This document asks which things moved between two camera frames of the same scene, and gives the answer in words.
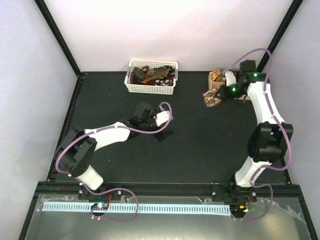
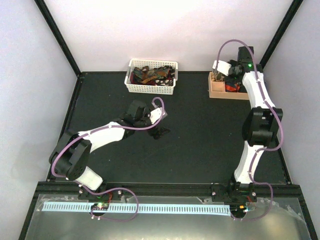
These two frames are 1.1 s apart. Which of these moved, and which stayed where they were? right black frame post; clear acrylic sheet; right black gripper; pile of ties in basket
Moved: right black gripper
Stayed: clear acrylic sheet; pile of ties in basket; right black frame post
